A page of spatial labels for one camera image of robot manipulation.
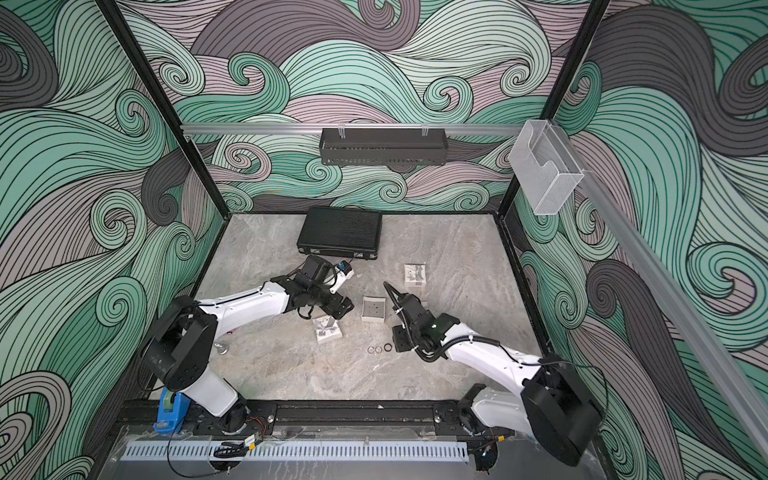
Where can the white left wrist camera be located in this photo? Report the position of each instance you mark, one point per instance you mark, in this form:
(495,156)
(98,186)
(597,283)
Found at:
(342,272)

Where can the white slotted cable duct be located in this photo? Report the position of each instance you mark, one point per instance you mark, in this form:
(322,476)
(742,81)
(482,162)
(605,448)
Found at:
(399,451)

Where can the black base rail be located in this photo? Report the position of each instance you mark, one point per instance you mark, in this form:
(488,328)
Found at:
(441,417)

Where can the small white bow gift box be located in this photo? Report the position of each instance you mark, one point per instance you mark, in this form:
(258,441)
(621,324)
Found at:
(326,329)

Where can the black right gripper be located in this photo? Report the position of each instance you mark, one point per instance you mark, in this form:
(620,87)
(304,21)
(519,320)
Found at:
(397,336)

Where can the black wall shelf tray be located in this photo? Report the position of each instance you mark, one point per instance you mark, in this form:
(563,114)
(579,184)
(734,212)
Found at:
(383,146)

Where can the black ribbed hard case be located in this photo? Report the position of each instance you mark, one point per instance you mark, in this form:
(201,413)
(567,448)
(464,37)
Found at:
(341,232)

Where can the clear plastic wall holder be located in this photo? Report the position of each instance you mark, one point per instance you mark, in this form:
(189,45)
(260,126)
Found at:
(545,163)

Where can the white gift box lid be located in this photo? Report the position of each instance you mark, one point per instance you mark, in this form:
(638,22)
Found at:
(415,275)

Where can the black corner frame post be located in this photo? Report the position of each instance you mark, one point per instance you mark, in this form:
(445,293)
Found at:
(120,28)

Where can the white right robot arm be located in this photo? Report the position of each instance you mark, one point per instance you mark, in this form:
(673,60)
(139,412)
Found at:
(542,397)

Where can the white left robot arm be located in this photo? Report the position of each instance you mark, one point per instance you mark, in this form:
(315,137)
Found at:
(178,347)

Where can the silver metal knob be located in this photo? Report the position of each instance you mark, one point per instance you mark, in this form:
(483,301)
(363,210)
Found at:
(221,348)

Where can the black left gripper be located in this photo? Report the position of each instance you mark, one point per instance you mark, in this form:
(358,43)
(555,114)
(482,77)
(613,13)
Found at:
(342,310)

